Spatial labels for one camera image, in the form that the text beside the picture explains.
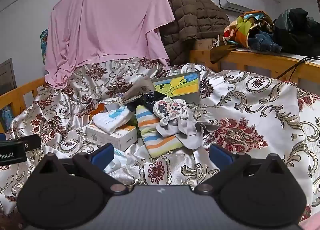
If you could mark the pink hanging sheet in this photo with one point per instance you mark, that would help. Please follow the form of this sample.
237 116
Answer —
107 20

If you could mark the brown quilted jacket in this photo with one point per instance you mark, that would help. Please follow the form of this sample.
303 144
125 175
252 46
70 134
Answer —
190 15

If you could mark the floral satin blanket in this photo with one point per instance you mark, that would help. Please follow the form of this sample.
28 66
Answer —
262 110

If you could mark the white plastic packet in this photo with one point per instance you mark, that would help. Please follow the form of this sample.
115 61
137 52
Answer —
120 161

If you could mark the white and orange carton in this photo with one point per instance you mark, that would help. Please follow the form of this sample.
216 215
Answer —
117 137

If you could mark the wooden bed frame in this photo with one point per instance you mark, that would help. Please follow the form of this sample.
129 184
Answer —
262 60

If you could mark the teal wall poster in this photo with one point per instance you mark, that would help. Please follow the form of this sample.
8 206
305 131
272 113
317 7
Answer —
43 42

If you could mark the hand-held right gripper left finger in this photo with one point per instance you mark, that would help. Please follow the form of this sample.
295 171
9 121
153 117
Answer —
102 157

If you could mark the cardboard box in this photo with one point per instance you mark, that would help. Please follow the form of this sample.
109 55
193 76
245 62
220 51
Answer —
203 44

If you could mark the black sock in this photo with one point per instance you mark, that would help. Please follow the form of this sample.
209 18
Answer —
147 100

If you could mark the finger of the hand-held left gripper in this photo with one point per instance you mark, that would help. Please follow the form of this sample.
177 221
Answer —
32 142

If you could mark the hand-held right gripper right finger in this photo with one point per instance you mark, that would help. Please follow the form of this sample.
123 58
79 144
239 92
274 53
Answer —
220 157

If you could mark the dark jacket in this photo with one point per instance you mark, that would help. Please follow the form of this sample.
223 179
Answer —
297 30

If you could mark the blue jeans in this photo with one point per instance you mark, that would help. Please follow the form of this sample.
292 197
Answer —
262 41

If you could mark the colourful cloth pile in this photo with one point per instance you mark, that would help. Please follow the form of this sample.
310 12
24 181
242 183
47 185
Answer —
240 26

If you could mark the blue printed sheet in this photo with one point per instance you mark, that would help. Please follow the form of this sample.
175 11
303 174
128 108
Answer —
6 116

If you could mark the grey tray with cartoon liner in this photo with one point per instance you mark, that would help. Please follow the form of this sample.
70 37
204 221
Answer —
180 86

